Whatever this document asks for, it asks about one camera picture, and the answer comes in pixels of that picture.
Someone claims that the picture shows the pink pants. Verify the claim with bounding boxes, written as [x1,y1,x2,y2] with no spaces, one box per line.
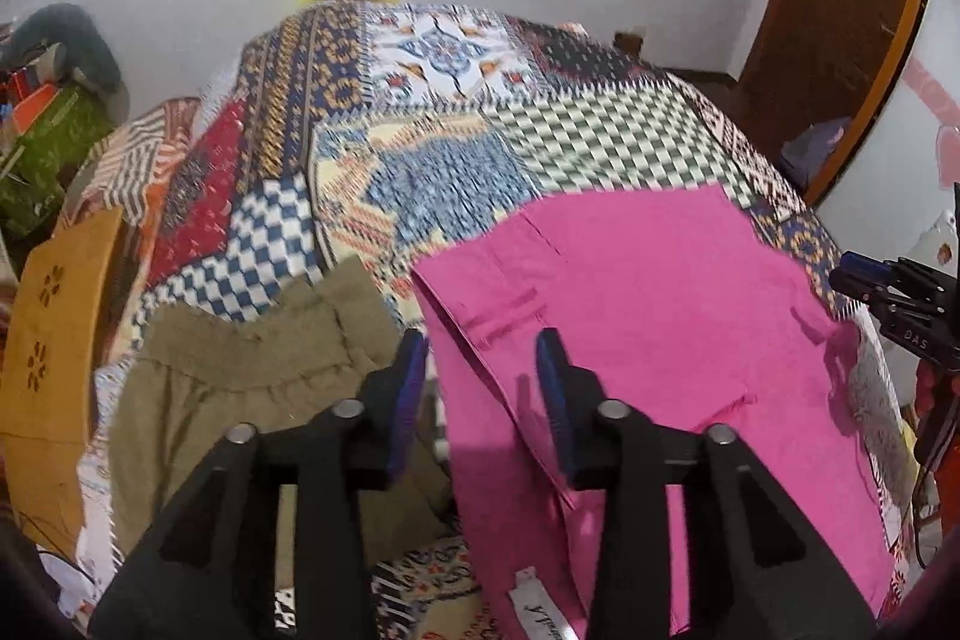
[412,187,893,638]

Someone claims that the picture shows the white sliding wardrobe door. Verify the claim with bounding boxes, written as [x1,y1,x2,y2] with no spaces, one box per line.
[817,0,958,275]

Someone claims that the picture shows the orange garment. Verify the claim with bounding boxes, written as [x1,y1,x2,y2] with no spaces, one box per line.
[914,359,960,533]

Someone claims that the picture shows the olive green pants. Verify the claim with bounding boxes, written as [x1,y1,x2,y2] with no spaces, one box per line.
[109,256,456,588]

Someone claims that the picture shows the green storage bag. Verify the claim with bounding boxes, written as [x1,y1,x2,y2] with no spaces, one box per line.
[2,83,112,237]

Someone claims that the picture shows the patchwork patterned bedspread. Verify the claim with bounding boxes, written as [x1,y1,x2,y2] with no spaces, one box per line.
[59,0,914,612]

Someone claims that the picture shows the wooden wardrobe frame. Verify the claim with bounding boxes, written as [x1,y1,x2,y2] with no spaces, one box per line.
[739,0,926,205]

